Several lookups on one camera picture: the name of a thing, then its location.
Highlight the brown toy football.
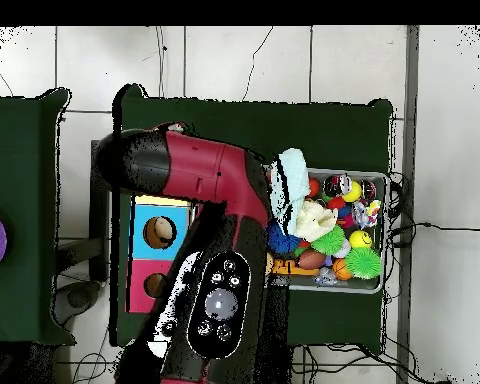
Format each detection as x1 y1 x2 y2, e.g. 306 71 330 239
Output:
297 249 327 271

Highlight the dark green tablecloth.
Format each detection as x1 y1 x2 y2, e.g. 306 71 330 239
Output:
0 87 77 347
109 83 395 348

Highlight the yellow smiley ball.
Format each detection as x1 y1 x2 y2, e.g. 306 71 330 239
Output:
348 230 374 250

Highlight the green spiky rubber ball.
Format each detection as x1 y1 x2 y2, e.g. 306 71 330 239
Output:
344 247 382 281
310 225 347 257

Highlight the shallow wire mesh bin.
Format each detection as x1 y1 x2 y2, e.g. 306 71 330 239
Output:
263 163 389 295

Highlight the long black cable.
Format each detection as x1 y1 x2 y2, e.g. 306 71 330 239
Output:
389 221 480 241

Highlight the mint green waffle cloth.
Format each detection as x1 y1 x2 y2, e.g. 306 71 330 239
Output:
268 147 311 237

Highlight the cream waffle cloth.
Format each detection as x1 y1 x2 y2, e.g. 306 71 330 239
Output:
294 199 340 243

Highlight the wooden box with three holes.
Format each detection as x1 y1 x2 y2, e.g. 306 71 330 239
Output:
126 194 203 315

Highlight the tan round object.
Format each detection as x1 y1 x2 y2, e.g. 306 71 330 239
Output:
152 217 174 241

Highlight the blue spiky rubber ball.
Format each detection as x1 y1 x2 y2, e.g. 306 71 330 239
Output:
266 221 303 255

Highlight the small orange basketball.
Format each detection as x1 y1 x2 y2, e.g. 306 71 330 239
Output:
331 258 352 281

